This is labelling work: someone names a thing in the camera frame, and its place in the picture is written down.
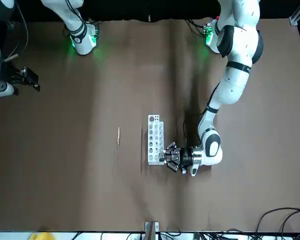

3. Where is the yellow plastic container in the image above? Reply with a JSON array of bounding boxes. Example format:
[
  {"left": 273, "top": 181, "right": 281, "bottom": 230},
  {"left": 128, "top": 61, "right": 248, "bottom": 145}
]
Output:
[{"left": 29, "top": 231, "right": 57, "bottom": 240}]

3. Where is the white test tube rack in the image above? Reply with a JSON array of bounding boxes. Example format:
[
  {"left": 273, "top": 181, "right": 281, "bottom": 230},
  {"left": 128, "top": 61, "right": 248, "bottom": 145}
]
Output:
[{"left": 147, "top": 114, "right": 165, "bottom": 166}]

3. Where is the aluminium frame rail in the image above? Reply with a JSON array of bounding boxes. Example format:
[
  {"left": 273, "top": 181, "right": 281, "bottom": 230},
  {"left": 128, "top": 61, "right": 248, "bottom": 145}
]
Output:
[{"left": 288, "top": 0, "right": 300, "bottom": 26}]

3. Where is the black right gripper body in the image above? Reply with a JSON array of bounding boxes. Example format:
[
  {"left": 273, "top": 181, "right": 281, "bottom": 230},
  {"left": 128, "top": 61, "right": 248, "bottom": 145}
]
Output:
[{"left": 4, "top": 65, "right": 25, "bottom": 86}]

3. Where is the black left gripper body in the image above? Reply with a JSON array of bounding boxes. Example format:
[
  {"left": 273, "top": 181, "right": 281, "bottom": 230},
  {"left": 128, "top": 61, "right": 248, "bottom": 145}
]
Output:
[{"left": 179, "top": 147, "right": 193, "bottom": 168}]

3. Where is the black cable bundle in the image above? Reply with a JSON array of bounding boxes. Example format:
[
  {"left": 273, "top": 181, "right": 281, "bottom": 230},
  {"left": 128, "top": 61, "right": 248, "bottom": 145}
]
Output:
[{"left": 254, "top": 206, "right": 300, "bottom": 240}]

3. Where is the aluminium profile post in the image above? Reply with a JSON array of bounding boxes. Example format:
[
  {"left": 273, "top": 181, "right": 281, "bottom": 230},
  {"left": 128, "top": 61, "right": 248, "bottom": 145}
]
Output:
[{"left": 144, "top": 220, "right": 160, "bottom": 240}]

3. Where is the black left arm foot cable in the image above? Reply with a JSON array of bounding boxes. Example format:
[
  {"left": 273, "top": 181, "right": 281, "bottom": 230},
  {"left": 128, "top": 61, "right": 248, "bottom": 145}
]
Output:
[{"left": 184, "top": 19, "right": 208, "bottom": 35}]

